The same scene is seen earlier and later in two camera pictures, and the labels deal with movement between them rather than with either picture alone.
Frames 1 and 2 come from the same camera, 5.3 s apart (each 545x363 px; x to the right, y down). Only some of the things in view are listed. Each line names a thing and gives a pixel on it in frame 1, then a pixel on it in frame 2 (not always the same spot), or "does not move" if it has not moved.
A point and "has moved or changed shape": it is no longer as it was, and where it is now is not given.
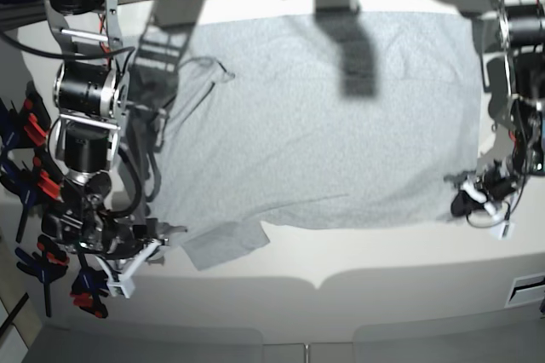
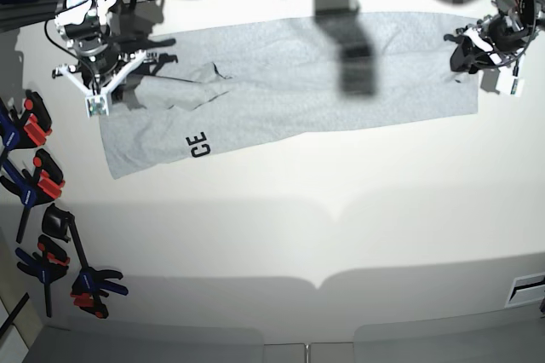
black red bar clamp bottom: x=88 y=284 does not move
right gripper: x=494 y=186 to x=498 y=39
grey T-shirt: x=323 y=118 has moved or changed shape
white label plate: x=526 y=290 does not move
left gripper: x=83 y=221 to x=99 y=70
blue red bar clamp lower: x=47 y=267 does not move
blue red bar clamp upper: x=25 y=126 does not move
